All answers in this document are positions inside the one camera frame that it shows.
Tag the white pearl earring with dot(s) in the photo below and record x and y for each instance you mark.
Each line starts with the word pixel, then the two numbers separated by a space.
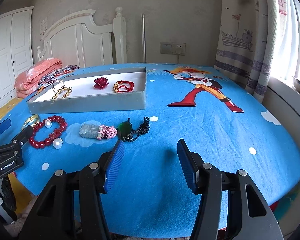
pixel 57 143
pixel 48 123

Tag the pink folded quilt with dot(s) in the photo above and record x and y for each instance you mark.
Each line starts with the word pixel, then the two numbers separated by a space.
pixel 27 82

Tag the jade pendant with pink knot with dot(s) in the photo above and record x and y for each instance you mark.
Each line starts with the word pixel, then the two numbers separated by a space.
pixel 99 132

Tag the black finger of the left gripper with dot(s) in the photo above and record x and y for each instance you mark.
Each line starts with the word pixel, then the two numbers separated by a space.
pixel 21 138

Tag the patterned red blue pillow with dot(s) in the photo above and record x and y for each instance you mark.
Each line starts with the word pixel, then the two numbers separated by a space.
pixel 57 74

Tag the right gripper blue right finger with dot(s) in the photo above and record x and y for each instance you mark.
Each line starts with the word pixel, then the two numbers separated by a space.
pixel 189 166

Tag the silver metal pole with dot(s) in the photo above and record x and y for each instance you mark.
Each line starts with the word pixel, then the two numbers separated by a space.
pixel 143 36

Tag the white wooden headboard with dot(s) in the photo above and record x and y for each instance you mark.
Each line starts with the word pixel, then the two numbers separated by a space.
pixel 77 39

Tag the red fabric rose brooch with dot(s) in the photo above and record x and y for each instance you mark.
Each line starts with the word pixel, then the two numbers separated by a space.
pixel 101 83

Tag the ship print curtain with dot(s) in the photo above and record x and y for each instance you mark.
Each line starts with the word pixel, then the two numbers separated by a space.
pixel 258 39

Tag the white wardrobe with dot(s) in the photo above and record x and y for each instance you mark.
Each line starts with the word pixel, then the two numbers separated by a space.
pixel 15 49

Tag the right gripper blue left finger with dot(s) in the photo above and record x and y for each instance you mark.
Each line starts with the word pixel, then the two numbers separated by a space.
pixel 113 164

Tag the blue cartoon print bedsheet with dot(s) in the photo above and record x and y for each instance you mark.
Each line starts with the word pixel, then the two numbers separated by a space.
pixel 246 162

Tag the wall socket panel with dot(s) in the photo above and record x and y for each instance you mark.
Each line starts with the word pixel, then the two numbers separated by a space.
pixel 172 48

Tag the green pendant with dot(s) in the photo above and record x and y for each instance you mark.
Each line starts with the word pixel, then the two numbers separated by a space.
pixel 126 133

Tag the grey shallow cardboard tray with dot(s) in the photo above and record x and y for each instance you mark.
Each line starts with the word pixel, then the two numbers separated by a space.
pixel 85 98

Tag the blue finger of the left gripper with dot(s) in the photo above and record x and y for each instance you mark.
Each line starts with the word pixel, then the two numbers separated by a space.
pixel 4 125

